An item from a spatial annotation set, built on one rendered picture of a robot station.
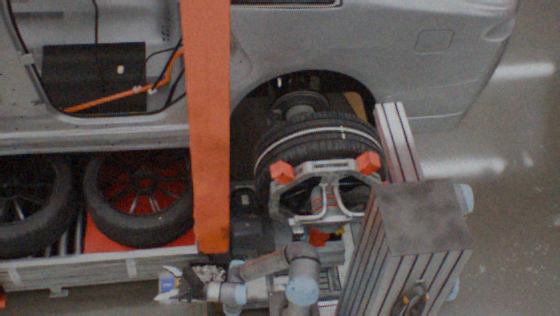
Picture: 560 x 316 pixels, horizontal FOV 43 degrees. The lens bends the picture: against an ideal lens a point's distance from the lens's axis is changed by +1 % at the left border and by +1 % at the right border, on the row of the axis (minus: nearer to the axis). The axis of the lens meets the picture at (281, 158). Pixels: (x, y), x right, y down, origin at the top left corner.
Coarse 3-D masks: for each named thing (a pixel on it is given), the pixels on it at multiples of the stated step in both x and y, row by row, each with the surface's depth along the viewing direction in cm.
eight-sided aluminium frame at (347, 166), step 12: (300, 168) 334; (312, 168) 331; (324, 168) 331; (336, 168) 332; (348, 168) 332; (300, 180) 335; (372, 180) 342; (276, 192) 340; (276, 204) 349; (360, 204) 368; (276, 216) 358; (288, 216) 370; (312, 228) 373
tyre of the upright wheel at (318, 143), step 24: (288, 120) 345; (312, 120) 341; (336, 120) 341; (360, 120) 350; (264, 144) 350; (288, 144) 338; (312, 144) 333; (336, 144) 333; (360, 144) 339; (264, 168) 344; (384, 168) 351; (264, 192) 355
